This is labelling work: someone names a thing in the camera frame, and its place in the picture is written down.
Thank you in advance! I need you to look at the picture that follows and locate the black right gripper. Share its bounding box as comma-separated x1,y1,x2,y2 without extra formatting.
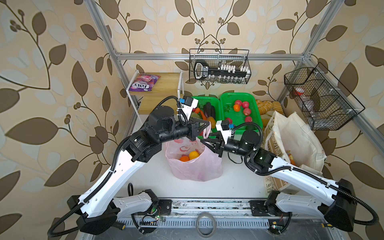
201,131,252,160

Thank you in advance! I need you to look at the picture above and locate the pink plastic bag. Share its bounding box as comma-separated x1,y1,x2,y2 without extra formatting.
163,137,223,182

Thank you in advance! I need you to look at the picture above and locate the orange fruit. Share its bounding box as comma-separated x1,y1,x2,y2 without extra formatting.
233,104,241,112
179,156,190,162

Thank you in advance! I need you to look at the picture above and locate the cream canvas tote bag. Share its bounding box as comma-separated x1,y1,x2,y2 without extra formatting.
262,112,327,177

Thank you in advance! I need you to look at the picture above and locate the purple Fox's candy bag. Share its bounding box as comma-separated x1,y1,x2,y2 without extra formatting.
129,74,161,92

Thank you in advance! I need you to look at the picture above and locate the orange Fox's candy bag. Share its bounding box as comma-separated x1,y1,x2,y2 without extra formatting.
286,151,297,166

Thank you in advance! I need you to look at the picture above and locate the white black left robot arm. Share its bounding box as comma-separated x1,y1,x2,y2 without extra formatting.
47,96,210,238

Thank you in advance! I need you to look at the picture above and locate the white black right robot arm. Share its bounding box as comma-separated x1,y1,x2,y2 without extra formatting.
201,121,380,232

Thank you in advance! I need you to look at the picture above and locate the yellow potato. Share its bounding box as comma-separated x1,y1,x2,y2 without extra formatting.
207,117,216,129

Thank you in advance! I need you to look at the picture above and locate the dark purple eggplant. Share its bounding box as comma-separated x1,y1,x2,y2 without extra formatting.
203,102,216,119

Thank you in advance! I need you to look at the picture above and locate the orange carrot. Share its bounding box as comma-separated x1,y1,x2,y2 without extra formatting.
194,108,207,121

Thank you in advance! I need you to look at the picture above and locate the yellow lemon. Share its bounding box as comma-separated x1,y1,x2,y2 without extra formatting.
189,151,200,161

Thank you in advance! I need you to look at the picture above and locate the left green plastic basket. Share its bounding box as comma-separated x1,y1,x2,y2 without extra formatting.
191,97,224,122

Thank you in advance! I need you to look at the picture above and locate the green plastic basket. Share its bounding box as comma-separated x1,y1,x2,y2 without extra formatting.
220,93,264,129
191,97,224,122

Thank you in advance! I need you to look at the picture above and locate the red apple back left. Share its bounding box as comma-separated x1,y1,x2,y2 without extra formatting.
235,100,242,107

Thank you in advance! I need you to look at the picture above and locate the right green plastic basket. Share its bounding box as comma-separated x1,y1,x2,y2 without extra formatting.
220,93,264,129

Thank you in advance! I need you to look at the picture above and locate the red apple middle right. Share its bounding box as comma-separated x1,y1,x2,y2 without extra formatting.
243,108,252,116

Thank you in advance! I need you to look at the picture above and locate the red apple lower right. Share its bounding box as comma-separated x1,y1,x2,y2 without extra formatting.
245,116,253,123

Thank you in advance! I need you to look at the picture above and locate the red apple back right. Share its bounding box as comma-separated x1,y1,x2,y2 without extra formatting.
242,101,250,109

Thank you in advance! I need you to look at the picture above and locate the white wooden two-tier shelf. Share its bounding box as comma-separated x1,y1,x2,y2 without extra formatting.
126,70,185,124

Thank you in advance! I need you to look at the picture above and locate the tray of bread rolls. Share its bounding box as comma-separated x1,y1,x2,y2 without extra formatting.
256,100,285,127

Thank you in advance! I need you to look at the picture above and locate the roll of clear tape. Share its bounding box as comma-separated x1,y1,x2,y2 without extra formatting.
195,212,218,239

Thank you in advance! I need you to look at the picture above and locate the red capped plastic bottle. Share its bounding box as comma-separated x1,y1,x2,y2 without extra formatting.
293,87,307,101

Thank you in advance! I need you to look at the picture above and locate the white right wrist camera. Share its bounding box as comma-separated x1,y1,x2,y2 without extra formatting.
216,120,234,144

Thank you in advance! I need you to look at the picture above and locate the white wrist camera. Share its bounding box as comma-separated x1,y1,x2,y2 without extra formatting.
216,120,234,144
178,96,199,120

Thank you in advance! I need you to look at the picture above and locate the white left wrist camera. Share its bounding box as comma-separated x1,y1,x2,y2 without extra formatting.
178,96,199,120

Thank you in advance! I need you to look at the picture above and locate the black wire basket back wall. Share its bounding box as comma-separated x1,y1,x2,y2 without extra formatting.
189,48,252,85

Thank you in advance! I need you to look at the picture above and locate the black wire basket wall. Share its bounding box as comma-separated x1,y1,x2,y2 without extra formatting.
189,48,252,85
284,62,366,131

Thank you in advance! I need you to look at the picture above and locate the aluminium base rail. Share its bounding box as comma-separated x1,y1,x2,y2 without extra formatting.
80,197,334,240

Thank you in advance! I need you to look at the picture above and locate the black wire basket right wall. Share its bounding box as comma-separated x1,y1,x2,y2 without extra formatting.
284,62,366,131

